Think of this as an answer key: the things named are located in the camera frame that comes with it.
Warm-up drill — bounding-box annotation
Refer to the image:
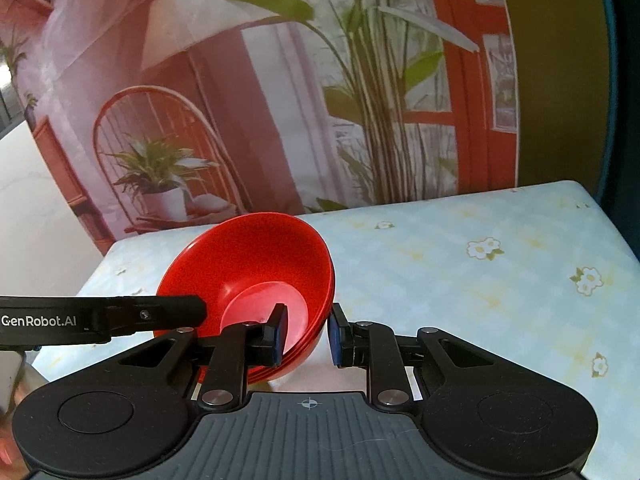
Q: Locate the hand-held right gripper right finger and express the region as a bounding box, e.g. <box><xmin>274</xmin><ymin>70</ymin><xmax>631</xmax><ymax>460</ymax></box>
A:
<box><xmin>327</xmin><ymin>305</ymin><xmax>502</xmax><ymax>407</ymax></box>

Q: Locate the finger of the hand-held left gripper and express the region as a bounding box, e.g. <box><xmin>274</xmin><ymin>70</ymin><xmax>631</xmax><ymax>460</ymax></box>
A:
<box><xmin>104</xmin><ymin>294</ymin><xmax>209</xmax><ymax>339</ymax></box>

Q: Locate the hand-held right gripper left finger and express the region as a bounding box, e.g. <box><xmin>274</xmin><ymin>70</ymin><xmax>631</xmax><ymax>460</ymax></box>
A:
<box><xmin>120</xmin><ymin>302</ymin><xmax>290</xmax><ymax>409</ymax></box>

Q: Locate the red bowl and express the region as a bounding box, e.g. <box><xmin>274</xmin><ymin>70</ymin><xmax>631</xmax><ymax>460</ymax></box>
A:
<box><xmin>246</xmin><ymin>265</ymin><xmax>336</xmax><ymax>389</ymax></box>
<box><xmin>245</xmin><ymin>255</ymin><xmax>335</xmax><ymax>377</ymax></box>
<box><xmin>156</xmin><ymin>213</ymin><xmax>334</xmax><ymax>367</ymax></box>

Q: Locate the floral checked tablecloth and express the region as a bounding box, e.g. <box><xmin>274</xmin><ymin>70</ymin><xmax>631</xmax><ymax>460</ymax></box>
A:
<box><xmin>37</xmin><ymin>180</ymin><xmax>640</xmax><ymax>480</ymax></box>

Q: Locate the printed backdrop cloth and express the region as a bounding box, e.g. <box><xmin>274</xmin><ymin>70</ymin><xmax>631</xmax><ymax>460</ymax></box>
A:
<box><xmin>0</xmin><ymin>0</ymin><xmax>522</xmax><ymax>257</ymax></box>

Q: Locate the teal curtain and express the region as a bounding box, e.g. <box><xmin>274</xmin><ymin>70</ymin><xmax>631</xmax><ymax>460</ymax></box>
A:
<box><xmin>594</xmin><ymin>0</ymin><xmax>640</xmax><ymax>263</ymax></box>

